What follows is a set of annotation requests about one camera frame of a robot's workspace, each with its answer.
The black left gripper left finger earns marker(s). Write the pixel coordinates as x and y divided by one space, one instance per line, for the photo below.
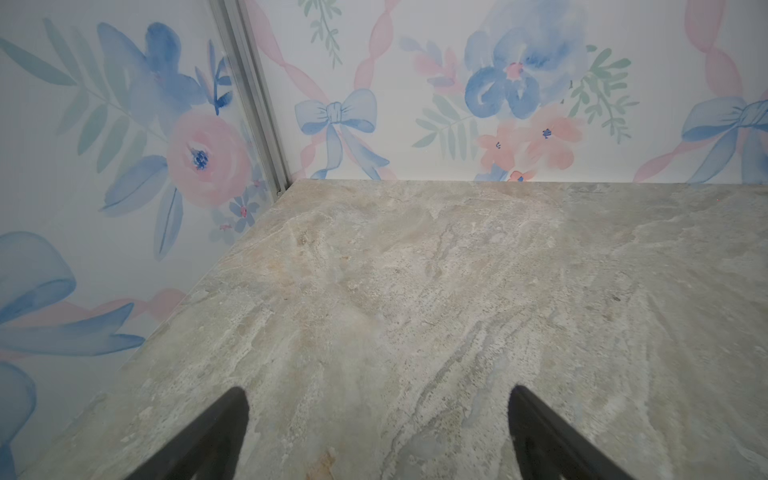
208 448

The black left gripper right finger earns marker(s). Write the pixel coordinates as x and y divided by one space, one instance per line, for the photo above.
548 447

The aluminium corner post left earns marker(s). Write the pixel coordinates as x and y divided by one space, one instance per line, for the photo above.
233 24

